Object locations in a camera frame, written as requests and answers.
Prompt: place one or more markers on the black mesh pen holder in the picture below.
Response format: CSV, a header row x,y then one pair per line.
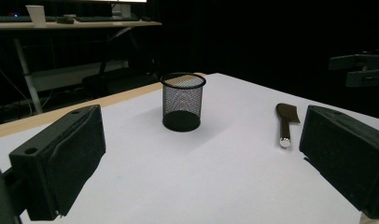
x,y
181,122

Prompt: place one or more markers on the small black desk device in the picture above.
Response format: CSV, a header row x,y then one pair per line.
x,y
65,20

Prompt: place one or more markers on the white table mat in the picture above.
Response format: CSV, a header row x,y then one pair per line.
x,y
209,174

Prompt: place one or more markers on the computer monitor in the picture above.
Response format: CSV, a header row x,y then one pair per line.
x,y
120,7

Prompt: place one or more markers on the black folding chair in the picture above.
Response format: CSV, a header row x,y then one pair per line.
x,y
116,79

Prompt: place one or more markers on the white paper cup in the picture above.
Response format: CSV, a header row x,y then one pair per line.
x,y
36,15

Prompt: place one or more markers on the light wooden desk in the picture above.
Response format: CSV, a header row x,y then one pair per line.
x,y
85,25

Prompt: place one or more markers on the black keyboard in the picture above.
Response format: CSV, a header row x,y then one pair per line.
x,y
106,18
10,19

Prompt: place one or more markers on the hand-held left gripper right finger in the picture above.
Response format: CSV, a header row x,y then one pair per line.
x,y
349,155

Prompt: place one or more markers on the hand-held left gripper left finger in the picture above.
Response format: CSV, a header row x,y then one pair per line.
x,y
63,155

